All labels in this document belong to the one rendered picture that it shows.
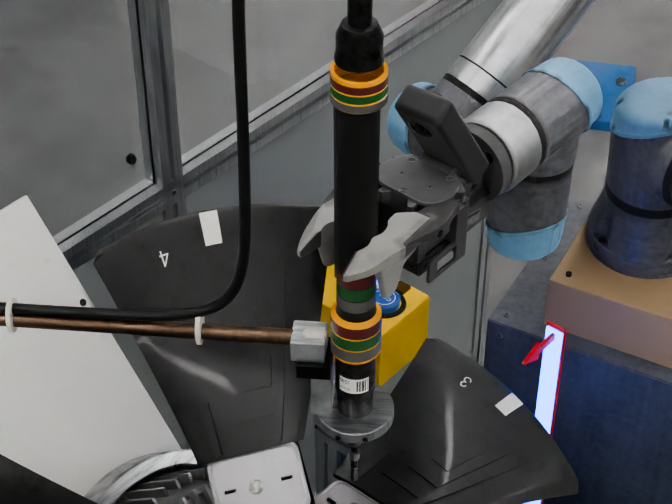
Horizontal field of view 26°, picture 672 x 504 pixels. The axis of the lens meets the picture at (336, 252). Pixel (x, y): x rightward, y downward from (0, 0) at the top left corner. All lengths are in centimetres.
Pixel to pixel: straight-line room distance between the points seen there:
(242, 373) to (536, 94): 37
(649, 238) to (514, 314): 21
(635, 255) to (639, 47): 260
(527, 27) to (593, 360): 55
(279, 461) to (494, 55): 45
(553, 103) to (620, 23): 320
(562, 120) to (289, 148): 105
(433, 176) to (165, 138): 91
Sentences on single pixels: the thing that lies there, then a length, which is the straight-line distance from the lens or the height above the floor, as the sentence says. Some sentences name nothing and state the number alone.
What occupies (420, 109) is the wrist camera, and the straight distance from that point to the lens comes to 117.
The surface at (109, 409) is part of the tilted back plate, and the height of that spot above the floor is 119.
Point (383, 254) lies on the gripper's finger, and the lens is 115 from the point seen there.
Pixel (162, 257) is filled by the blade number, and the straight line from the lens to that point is 137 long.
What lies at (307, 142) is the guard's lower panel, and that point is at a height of 91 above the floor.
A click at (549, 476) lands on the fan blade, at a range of 153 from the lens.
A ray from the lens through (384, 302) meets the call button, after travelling 179.
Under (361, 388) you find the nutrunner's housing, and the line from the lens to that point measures 127.
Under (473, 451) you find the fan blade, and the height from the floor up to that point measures 117.
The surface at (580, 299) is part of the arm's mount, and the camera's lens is 185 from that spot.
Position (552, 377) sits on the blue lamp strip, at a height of 112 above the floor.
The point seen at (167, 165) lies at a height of 103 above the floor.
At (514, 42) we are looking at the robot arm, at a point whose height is 151.
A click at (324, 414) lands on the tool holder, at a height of 134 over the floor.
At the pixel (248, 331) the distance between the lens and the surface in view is 125.
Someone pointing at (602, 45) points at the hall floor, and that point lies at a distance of 441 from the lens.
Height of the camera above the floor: 227
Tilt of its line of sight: 40 degrees down
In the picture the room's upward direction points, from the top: straight up
